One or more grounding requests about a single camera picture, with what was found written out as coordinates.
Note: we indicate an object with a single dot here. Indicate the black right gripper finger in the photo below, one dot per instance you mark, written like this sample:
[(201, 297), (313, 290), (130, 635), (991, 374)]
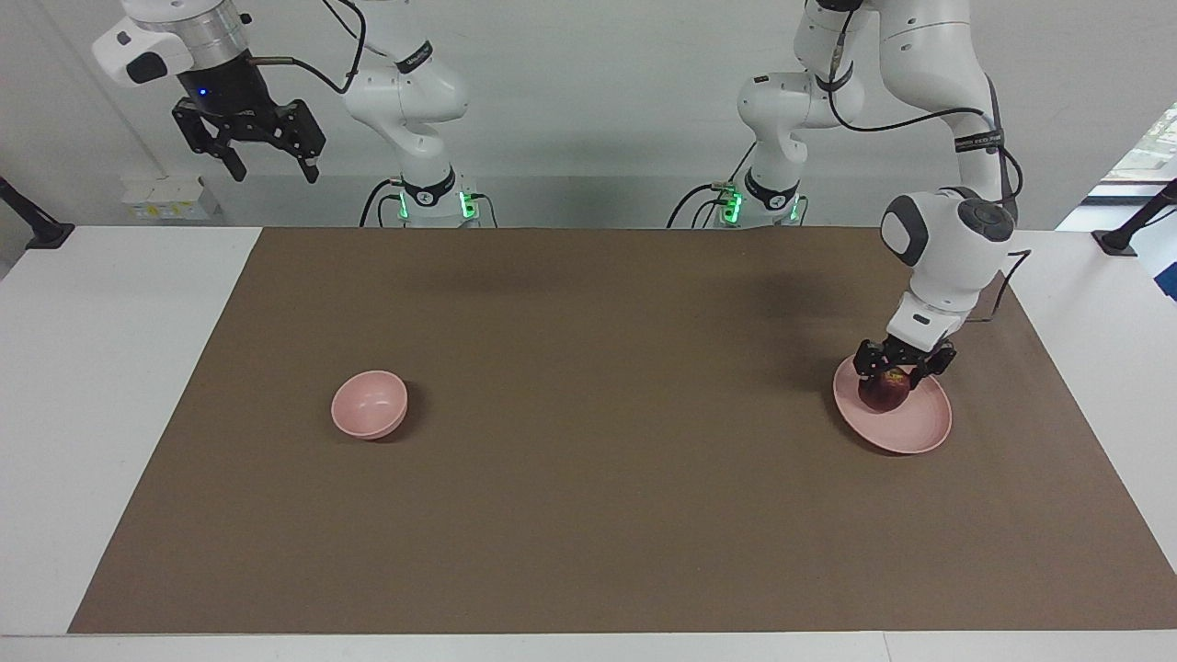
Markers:
[(204, 126), (305, 133)]

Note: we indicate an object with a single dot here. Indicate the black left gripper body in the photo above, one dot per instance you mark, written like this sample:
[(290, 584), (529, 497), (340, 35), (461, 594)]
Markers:
[(910, 354)]

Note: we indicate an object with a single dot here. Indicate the white wall socket box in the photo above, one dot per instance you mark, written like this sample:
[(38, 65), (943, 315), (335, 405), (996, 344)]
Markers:
[(170, 198)]

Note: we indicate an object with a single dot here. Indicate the window with greenery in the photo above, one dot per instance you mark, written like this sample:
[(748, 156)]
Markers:
[(1149, 156)]

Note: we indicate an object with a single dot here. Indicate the pink bowl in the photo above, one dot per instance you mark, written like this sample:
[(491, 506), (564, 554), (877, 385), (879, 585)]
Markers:
[(368, 406)]

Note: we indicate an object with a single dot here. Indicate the black clamp stand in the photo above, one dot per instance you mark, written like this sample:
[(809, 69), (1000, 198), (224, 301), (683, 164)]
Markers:
[(41, 230), (1126, 234)]

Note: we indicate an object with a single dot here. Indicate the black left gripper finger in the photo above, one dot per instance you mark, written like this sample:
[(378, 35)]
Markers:
[(933, 368), (867, 359)]

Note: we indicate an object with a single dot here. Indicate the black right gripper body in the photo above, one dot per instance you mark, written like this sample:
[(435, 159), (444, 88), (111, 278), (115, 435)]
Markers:
[(230, 97)]

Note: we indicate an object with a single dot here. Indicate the pink plate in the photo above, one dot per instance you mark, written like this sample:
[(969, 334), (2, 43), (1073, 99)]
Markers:
[(910, 428)]

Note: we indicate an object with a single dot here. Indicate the dark red apple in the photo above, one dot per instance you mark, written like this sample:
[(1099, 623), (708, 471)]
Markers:
[(883, 395)]

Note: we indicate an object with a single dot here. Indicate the brown table mat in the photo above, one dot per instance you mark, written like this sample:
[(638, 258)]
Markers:
[(598, 478)]

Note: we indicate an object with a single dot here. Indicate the blue object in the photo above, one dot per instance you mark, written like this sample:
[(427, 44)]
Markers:
[(1170, 280)]

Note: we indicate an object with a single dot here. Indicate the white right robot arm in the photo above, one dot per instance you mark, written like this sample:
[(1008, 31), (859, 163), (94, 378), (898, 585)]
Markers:
[(414, 92)]

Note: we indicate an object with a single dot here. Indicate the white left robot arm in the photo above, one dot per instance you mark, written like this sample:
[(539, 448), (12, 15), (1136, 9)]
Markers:
[(956, 248)]

